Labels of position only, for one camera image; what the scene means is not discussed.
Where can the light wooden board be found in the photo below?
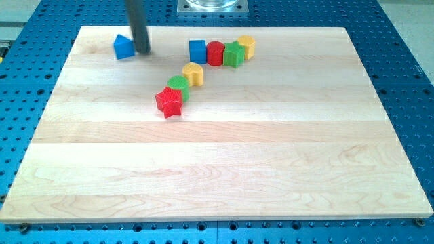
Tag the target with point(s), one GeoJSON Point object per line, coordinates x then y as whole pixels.
{"type": "Point", "coordinates": [297, 132]}

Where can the blue cube block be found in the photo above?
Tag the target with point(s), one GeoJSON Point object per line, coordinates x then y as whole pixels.
{"type": "Point", "coordinates": [198, 51]}

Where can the red star block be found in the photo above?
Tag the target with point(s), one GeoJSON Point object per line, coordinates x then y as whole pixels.
{"type": "Point", "coordinates": [169, 102]}

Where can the green star block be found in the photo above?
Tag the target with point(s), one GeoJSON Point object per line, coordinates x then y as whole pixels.
{"type": "Point", "coordinates": [233, 54]}

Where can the red cylinder block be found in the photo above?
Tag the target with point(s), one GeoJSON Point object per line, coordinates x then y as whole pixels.
{"type": "Point", "coordinates": [214, 52]}

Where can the yellow hexagon block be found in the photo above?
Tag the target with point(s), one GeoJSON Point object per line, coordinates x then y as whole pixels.
{"type": "Point", "coordinates": [249, 45]}

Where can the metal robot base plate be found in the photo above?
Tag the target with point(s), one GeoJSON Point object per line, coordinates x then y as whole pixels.
{"type": "Point", "coordinates": [215, 7]}

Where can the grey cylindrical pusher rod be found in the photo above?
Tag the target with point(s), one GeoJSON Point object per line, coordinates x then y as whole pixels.
{"type": "Point", "coordinates": [137, 19]}

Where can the blue triangle block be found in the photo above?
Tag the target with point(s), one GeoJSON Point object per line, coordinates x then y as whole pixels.
{"type": "Point", "coordinates": [123, 47]}

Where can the green cylinder block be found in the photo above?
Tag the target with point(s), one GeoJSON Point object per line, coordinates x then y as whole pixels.
{"type": "Point", "coordinates": [181, 83]}

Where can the yellow heart block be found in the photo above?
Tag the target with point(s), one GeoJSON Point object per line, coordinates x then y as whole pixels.
{"type": "Point", "coordinates": [193, 72]}

